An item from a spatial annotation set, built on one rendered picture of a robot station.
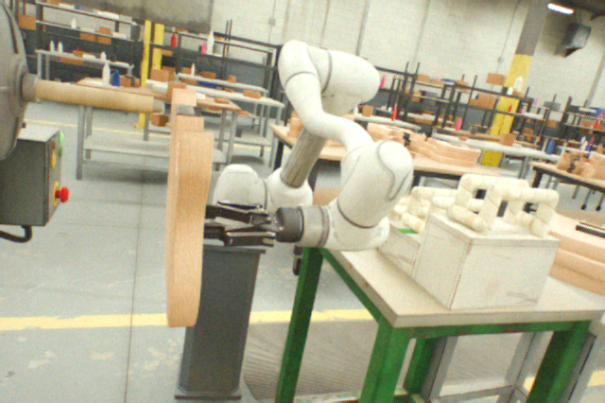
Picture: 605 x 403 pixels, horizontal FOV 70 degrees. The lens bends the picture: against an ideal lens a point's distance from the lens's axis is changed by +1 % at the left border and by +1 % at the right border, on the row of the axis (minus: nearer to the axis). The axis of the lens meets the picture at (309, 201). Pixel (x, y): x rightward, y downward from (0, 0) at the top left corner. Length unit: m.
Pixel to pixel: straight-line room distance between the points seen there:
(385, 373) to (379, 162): 0.47
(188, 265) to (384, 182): 0.36
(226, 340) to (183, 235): 1.18
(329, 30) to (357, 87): 11.40
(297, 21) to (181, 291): 11.85
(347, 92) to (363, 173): 0.57
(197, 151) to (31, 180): 0.56
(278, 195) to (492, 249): 0.90
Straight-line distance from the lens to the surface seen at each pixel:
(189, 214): 0.69
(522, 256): 1.07
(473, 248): 0.96
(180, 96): 0.90
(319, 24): 12.62
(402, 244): 1.12
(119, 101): 0.84
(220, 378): 1.97
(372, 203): 0.81
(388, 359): 0.99
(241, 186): 1.62
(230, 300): 1.76
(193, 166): 0.63
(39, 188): 1.11
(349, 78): 1.31
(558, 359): 1.38
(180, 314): 0.77
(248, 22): 12.10
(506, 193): 0.98
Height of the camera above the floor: 1.36
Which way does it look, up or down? 16 degrees down
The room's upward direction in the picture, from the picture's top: 11 degrees clockwise
